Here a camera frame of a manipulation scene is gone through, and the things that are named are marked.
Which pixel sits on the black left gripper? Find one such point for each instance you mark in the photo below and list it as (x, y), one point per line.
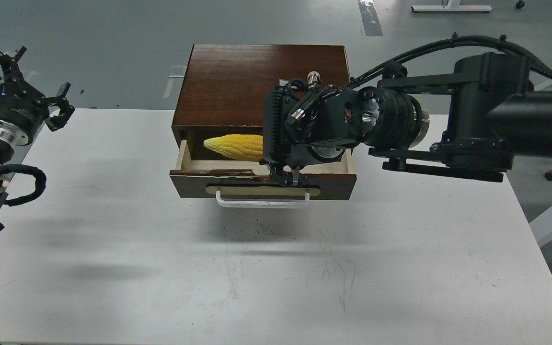
(22, 112)

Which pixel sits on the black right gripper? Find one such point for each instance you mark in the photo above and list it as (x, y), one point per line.
(309, 122)

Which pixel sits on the yellow corn cob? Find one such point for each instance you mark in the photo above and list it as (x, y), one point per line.
(237, 147)

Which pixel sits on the wooden drawer with white handle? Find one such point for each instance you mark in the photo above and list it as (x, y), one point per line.
(201, 173)

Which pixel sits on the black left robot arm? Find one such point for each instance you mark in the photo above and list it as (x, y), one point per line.
(7, 170)

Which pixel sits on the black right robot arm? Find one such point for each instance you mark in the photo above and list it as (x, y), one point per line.
(463, 107)

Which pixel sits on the dark wooden drawer cabinet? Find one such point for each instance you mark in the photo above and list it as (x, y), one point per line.
(225, 85)

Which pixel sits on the white floor tape mark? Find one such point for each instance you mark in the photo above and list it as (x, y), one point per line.
(176, 73)

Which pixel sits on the grey floor tape strip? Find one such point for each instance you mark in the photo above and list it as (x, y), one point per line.
(369, 17)

